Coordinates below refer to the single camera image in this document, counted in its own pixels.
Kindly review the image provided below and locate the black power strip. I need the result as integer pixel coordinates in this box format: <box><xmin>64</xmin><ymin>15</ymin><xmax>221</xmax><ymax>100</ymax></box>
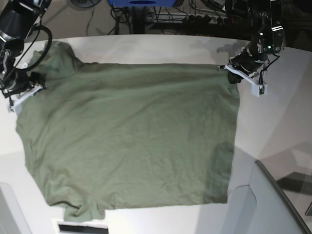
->
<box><xmin>146</xmin><ymin>13</ymin><xmax>234</xmax><ymax>25</ymax></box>

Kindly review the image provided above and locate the blue box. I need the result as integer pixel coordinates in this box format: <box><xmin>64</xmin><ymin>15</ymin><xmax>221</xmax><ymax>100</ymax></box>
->
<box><xmin>108</xmin><ymin>0</ymin><xmax>175</xmax><ymax>7</ymax></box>

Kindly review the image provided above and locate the green t-shirt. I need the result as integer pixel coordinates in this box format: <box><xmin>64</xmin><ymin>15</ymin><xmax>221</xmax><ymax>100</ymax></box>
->
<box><xmin>16</xmin><ymin>41</ymin><xmax>240</xmax><ymax>222</ymax></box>

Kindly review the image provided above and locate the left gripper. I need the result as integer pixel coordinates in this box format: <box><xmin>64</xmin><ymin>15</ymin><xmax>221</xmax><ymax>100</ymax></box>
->
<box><xmin>219</xmin><ymin>52</ymin><xmax>268</xmax><ymax>97</ymax></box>

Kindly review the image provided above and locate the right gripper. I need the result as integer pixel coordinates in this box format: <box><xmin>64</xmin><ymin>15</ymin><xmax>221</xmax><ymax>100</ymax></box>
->
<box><xmin>0</xmin><ymin>70</ymin><xmax>47</xmax><ymax>114</ymax></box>

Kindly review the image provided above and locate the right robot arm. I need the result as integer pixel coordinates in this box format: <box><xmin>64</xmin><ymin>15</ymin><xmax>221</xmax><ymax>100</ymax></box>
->
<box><xmin>0</xmin><ymin>0</ymin><xmax>52</xmax><ymax>115</ymax></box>

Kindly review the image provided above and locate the grey chair backrest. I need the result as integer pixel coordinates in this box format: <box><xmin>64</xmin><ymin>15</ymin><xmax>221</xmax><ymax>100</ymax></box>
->
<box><xmin>250</xmin><ymin>160</ymin><xmax>311</xmax><ymax>234</ymax></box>

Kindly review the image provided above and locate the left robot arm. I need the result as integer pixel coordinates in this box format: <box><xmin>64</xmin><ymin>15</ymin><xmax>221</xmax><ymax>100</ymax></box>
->
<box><xmin>219</xmin><ymin>0</ymin><xmax>284</xmax><ymax>97</ymax></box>

